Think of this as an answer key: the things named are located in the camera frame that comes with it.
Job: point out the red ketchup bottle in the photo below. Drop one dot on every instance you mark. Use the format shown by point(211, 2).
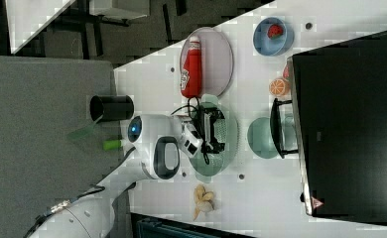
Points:
point(191, 77)

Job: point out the green slotted spatula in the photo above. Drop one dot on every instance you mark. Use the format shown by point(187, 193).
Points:
point(84, 131)

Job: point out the blue metal frame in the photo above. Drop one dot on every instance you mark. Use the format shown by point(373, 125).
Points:
point(152, 227)

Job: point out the mint green mug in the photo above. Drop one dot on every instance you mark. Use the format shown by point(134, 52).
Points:
point(260, 139)

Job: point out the strawberry in blue bowl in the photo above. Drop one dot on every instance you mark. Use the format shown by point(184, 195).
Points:
point(275, 31)

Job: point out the strawberry on table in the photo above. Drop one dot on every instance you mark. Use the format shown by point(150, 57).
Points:
point(286, 72)

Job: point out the black cylindrical cup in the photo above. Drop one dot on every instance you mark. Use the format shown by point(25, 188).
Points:
point(111, 108)

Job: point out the grey round plate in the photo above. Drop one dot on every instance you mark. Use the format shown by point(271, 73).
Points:
point(216, 60)

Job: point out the green plastic strainer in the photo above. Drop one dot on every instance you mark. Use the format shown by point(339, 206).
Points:
point(229, 145)

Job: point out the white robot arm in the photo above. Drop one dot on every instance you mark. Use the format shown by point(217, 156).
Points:
point(157, 144)

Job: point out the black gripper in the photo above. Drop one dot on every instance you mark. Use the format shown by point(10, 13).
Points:
point(211, 126)

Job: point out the peeled banana toy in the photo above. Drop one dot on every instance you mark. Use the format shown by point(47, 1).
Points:
point(202, 200)

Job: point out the black toaster oven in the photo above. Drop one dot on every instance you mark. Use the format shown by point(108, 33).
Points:
point(339, 105)

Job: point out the orange half slice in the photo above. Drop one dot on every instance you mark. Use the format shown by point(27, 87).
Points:
point(279, 87)

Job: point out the blue bowl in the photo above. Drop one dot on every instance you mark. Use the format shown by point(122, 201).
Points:
point(271, 48)

